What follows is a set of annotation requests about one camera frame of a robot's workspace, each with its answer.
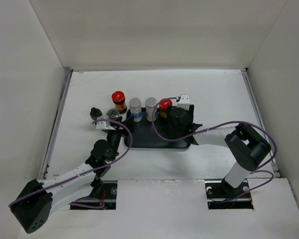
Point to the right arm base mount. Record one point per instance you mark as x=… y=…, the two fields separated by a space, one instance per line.
x=221 y=196

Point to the peppercorn bottle silver cap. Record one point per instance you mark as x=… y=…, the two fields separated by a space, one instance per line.
x=150 y=109

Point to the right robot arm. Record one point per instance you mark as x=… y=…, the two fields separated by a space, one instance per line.
x=247 y=146

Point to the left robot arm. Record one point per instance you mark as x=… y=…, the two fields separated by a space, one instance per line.
x=40 y=198

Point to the pepper grinder clear cap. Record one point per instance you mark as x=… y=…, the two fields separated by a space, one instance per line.
x=113 y=114

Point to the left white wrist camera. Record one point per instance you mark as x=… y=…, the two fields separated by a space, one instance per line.
x=103 y=123

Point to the peppercorn bottle blue label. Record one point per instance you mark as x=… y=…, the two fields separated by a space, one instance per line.
x=136 y=109

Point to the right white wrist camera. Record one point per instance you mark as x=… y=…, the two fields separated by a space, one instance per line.
x=183 y=101

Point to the dark sauce jar red lid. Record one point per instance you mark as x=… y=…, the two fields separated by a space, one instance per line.
x=118 y=98

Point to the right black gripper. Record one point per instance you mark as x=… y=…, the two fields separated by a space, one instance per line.
x=191 y=112

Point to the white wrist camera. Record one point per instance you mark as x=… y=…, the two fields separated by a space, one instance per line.
x=183 y=101
x=103 y=123

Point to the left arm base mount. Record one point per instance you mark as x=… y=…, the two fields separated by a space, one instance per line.
x=102 y=197

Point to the grinder bottle black knob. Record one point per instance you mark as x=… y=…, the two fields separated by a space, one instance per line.
x=95 y=113

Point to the black rectangular tray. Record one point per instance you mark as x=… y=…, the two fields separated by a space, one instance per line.
x=145 y=136

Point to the orange sauce jar red lid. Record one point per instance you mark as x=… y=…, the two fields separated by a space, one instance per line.
x=163 y=107

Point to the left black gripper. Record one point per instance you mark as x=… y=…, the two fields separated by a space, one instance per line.
x=126 y=126

